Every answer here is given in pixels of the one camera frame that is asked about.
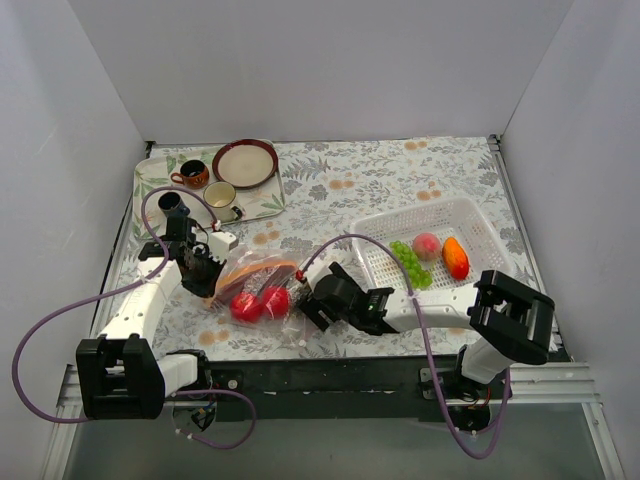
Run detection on green fake grapes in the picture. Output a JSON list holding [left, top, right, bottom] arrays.
[[389, 241, 432, 290]]

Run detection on white perforated plastic basket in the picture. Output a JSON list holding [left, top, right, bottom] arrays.
[[351, 197, 514, 291]]

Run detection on aluminium frame rail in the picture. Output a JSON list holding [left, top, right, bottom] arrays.
[[57, 363, 601, 406]]

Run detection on red fake tomato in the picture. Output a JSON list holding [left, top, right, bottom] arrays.
[[230, 292, 263, 323], [262, 286, 290, 319]]

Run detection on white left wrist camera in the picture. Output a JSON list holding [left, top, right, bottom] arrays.
[[207, 220, 239, 263]]

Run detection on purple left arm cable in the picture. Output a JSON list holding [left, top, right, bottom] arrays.
[[10, 187, 257, 449]]

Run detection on dark blue small cup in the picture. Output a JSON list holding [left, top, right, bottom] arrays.
[[157, 191, 190, 218]]

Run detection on orange red fake mango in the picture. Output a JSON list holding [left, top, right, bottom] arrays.
[[442, 237, 470, 281]]

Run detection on floral serving tray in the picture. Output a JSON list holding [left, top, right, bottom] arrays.
[[132, 139, 285, 239]]

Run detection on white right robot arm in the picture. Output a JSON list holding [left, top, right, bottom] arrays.
[[297, 259, 555, 398]]

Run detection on cream enamel mug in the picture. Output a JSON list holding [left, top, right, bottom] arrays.
[[203, 181, 245, 223]]

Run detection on pink fake peach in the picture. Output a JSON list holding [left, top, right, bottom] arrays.
[[412, 232, 442, 262]]

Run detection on clear zip top bag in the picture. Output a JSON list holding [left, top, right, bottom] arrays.
[[204, 244, 313, 347]]

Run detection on brown orange teacup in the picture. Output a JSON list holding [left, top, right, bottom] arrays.
[[170, 160, 210, 190]]

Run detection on red rimmed cream plate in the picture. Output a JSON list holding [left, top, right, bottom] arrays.
[[212, 139, 279, 190]]

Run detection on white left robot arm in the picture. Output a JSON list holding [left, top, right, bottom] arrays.
[[76, 217, 238, 420]]

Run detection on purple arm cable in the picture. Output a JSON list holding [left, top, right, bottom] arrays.
[[10, 187, 257, 449], [299, 234, 514, 460]]

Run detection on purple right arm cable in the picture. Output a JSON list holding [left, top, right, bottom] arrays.
[[299, 234, 514, 460]]

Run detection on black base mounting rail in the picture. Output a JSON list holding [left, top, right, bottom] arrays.
[[154, 354, 521, 424]]

